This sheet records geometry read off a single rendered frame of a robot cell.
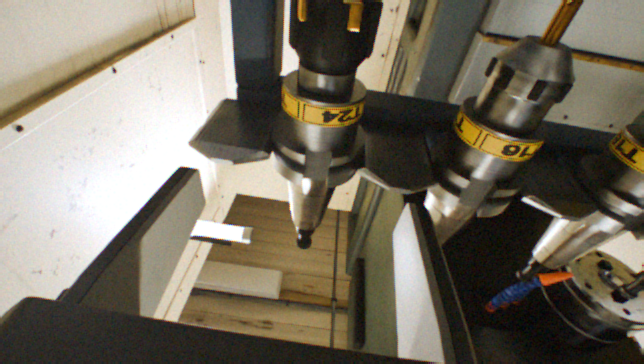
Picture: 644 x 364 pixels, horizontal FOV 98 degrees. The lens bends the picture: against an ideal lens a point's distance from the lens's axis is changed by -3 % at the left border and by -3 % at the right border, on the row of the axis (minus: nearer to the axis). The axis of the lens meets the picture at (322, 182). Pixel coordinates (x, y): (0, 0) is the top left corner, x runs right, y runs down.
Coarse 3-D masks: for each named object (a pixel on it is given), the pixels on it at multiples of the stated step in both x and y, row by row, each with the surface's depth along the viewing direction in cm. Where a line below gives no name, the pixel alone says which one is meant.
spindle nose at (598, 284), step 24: (576, 264) 53; (624, 264) 54; (552, 288) 54; (576, 288) 50; (600, 288) 49; (552, 312) 54; (576, 312) 50; (600, 312) 47; (624, 312) 46; (576, 336) 52; (600, 336) 49; (624, 336) 48
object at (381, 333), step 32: (384, 192) 99; (416, 192) 81; (384, 224) 92; (480, 224) 74; (512, 224) 76; (544, 224) 77; (384, 256) 86; (448, 256) 66; (480, 256) 67; (512, 256) 68; (352, 288) 131; (384, 288) 80; (352, 320) 119; (384, 320) 75; (480, 320) 55; (384, 352) 71; (480, 352) 51; (512, 352) 51; (544, 352) 52; (576, 352) 53; (608, 352) 53; (640, 352) 54
